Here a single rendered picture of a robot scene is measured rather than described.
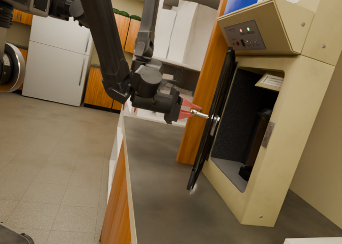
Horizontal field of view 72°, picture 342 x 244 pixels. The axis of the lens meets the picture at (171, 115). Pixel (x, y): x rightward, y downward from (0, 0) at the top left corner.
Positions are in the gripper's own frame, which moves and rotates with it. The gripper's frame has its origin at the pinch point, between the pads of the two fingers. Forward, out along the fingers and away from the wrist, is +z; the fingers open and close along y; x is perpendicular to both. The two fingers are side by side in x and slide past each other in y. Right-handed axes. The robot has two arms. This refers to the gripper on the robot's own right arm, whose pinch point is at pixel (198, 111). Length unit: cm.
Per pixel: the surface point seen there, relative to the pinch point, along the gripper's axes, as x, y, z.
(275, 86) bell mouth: -5.9, 12.7, 18.3
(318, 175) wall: 5, -15, 58
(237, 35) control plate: 6.1, 25.3, 8.2
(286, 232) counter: -16.6, -26.1, 29.4
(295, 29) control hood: -15.3, 25.9, 11.7
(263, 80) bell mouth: -1.0, 13.7, 17.2
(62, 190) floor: 143, -120, -51
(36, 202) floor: 122, -120, -67
